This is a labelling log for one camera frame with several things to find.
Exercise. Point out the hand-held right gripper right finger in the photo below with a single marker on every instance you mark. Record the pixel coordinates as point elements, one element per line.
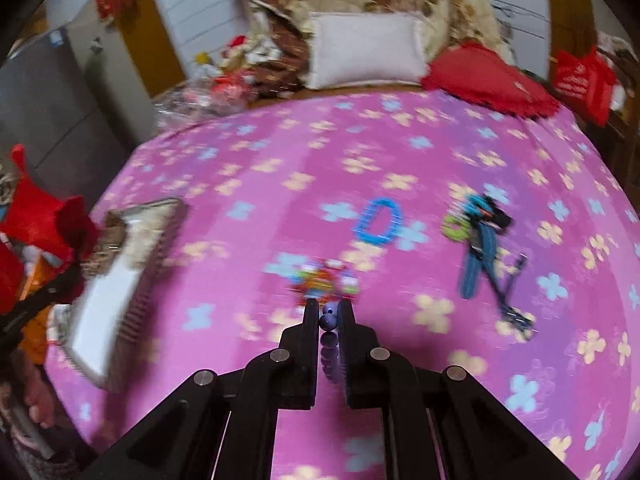
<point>347,350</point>

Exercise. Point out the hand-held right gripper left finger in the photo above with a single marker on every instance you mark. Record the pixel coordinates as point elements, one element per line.
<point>310,345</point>

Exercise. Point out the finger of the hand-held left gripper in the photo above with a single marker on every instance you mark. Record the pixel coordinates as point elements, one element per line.
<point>45,297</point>

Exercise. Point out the striped cardboard box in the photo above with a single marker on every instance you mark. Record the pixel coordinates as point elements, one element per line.
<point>110,305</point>

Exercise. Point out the person's left hand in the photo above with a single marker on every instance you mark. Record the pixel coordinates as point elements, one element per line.
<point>40,395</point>

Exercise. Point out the orange plastic basket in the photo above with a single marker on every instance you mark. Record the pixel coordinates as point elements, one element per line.
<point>36,332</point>

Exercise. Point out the red gift bag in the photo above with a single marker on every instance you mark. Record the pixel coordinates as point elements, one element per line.
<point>40,220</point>

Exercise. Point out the dark thin hair clip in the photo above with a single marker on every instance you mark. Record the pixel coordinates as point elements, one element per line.
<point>510,306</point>

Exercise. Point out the pink floral bedsheet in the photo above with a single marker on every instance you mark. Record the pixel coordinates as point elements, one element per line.
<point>300,160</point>

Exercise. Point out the grey refrigerator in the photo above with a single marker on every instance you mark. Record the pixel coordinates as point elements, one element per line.
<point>55,105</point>

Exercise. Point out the clear plastic bag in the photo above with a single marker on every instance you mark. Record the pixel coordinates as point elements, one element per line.
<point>190,105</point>

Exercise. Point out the white pillow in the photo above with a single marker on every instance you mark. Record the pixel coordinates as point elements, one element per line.
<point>365,50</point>

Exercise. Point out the red frilled pillow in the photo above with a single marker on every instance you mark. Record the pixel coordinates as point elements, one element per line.
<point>480,80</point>

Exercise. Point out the red white plush toy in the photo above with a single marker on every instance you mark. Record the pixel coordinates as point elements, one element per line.
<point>237,52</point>

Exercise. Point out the red printed shopping bag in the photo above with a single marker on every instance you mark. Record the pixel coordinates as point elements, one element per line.
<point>582,80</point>

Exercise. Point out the wooden shelf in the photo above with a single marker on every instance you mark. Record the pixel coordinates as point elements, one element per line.
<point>622,110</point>

